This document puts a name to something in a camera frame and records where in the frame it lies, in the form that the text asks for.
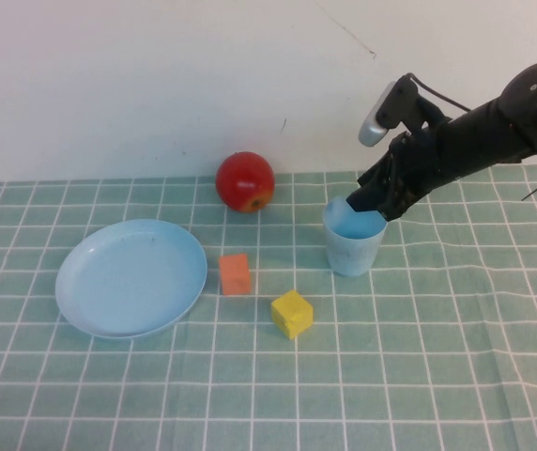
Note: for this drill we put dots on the light blue plastic plate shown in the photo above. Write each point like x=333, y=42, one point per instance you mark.
x=127, y=282

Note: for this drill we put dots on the orange foam cube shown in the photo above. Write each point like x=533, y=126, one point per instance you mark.
x=234, y=275

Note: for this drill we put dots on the yellow foam cube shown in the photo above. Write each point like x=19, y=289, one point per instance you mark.
x=291, y=312

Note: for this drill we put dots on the light blue plastic cup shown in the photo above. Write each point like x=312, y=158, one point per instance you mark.
x=348, y=253

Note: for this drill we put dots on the red apple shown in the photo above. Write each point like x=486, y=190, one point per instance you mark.
x=242, y=181

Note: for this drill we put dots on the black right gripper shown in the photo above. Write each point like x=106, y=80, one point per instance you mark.
x=425, y=162

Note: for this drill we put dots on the green checkered tablecloth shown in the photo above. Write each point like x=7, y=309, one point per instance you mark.
x=390, y=366

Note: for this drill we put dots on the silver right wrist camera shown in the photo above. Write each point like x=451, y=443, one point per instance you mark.
x=374, y=129

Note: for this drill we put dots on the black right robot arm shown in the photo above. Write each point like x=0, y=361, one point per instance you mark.
x=508, y=122

